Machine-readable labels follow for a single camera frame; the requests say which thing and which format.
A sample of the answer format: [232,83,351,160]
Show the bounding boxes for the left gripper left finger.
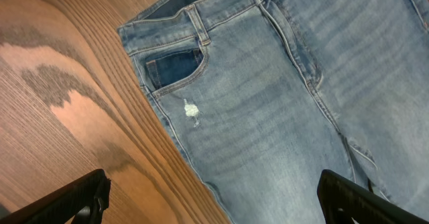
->
[1,169,111,224]

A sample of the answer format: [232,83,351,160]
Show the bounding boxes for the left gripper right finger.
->
[317,169,428,224]

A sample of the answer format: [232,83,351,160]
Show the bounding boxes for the light blue denim jeans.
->
[117,0,428,223]

